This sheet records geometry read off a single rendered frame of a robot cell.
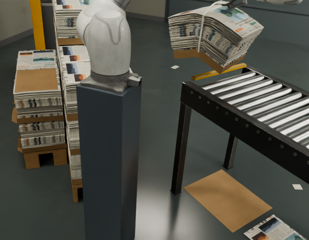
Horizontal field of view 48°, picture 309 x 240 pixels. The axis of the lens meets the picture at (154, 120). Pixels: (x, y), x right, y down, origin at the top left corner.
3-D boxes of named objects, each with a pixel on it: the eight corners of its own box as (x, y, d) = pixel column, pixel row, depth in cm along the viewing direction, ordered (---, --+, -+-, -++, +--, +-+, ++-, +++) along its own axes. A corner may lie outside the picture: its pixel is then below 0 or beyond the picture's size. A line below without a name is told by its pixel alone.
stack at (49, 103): (25, 169, 242) (12, 93, 211) (27, 115, 304) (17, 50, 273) (68, 164, 250) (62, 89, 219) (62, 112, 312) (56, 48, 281)
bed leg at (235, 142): (222, 165, 259) (239, 83, 224) (227, 163, 262) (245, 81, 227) (227, 170, 255) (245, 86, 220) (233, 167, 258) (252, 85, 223)
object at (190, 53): (173, 58, 190) (172, 51, 188) (200, 46, 210) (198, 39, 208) (199, 56, 180) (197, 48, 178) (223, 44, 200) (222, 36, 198)
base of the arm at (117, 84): (130, 96, 129) (130, 83, 126) (78, 85, 135) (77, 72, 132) (148, 79, 144) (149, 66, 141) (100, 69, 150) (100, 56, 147)
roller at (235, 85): (208, 90, 182) (210, 99, 183) (265, 74, 207) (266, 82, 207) (201, 91, 186) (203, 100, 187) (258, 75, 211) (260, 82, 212)
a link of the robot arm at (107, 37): (95, 78, 128) (93, 19, 117) (84, 60, 142) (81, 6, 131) (136, 74, 134) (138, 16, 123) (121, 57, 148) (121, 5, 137)
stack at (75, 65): (73, 204, 217) (62, 83, 174) (62, 112, 312) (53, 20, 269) (133, 194, 227) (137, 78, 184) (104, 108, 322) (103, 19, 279)
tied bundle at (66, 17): (57, 46, 220) (54, 9, 208) (56, 32, 244) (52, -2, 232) (116, 44, 230) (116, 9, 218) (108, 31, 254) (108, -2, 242)
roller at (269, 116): (247, 125, 165) (250, 116, 163) (304, 102, 190) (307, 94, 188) (255, 130, 162) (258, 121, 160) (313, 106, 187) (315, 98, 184)
